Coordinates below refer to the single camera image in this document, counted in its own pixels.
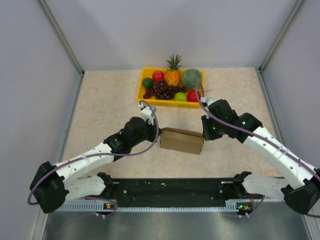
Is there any brown cardboard box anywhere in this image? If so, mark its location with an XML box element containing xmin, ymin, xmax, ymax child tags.
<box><xmin>160</xmin><ymin>127</ymin><xmax>205</xmax><ymax>155</ymax></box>

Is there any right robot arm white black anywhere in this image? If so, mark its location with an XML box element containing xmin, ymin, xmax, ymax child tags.
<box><xmin>200</xmin><ymin>97</ymin><xmax>320</xmax><ymax>215</ymax></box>

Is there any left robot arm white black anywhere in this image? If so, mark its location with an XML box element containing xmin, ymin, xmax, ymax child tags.
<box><xmin>29</xmin><ymin>116</ymin><xmax>161</xmax><ymax>214</ymax></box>

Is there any red tomato fruit front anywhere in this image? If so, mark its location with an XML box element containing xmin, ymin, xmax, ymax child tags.
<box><xmin>187</xmin><ymin>89</ymin><xmax>201</xmax><ymax>103</ymax></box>

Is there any purple grape bunch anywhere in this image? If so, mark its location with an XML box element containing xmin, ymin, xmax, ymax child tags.
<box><xmin>143</xmin><ymin>79</ymin><xmax>188</xmax><ymax>100</ymax></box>

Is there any light green apple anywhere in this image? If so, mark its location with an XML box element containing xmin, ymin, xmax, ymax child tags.
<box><xmin>174</xmin><ymin>92</ymin><xmax>188</xmax><ymax>102</ymax></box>

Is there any dark green lime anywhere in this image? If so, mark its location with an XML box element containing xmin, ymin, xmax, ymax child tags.
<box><xmin>142</xmin><ymin>77</ymin><xmax>154</xmax><ymax>89</ymax></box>

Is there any green netted melon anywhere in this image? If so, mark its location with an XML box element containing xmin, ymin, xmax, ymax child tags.
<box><xmin>181</xmin><ymin>68</ymin><xmax>202</xmax><ymax>90</ymax></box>

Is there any red apple at back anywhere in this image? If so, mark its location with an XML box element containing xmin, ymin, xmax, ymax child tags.
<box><xmin>152</xmin><ymin>70</ymin><xmax>165</xmax><ymax>83</ymax></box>

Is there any pineapple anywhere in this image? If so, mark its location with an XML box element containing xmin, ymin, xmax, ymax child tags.
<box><xmin>164</xmin><ymin>54</ymin><xmax>182</xmax><ymax>87</ymax></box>

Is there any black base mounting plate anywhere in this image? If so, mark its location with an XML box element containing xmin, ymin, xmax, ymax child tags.
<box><xmin>99</xmin><ymin>176</ymin><xmax>276</xmax><ymax>208</ymax></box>

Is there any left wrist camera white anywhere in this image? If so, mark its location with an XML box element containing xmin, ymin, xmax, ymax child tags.
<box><xmin>138</xmin><ymin>103</ymin><xmax>157</xmax><ymax>126</ymax></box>

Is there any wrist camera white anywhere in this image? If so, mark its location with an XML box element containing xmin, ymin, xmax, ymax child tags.
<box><xmin>138</xmin><ymin>103</ymin><xmax>157</xmax><ymax>126</ymax></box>
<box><xmin>200</xmin><ymin>96</ymin><xmax>217</xmax><ymax>107</ymax></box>

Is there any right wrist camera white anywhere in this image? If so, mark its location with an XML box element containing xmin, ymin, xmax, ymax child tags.
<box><xmin>200</xmin><ymin>96</ymin><xmax>217</xmax><ymax>107</ymax></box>

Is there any white cable duct strip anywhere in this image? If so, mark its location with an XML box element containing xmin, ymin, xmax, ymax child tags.
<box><xmin>56</xmin><ymin>200</ymin><xmax>250</xmax><ymax>213</ymax></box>

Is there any left aluminium frame post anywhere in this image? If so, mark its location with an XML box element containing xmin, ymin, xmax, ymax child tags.
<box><xmin>37</xmin><ymin>0</ymin><xmax>85</xmax><ymax>77</ymax></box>

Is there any aluminium frame post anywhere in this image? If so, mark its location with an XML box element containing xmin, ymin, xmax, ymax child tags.
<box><xmin>258</xmin><ymin>0</ymin><xmax>306</xmax><ymax>74</ymax></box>
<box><xmin>37</xmin><ymin>0</ymin><xmax>85</xmax><ymax>77</ymax></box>

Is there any right aluminium frame post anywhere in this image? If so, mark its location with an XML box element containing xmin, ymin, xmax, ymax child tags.
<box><xmin>258</xmin><ymin>0</ymin><xmax>306</xmax><ymax>74</ymax></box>

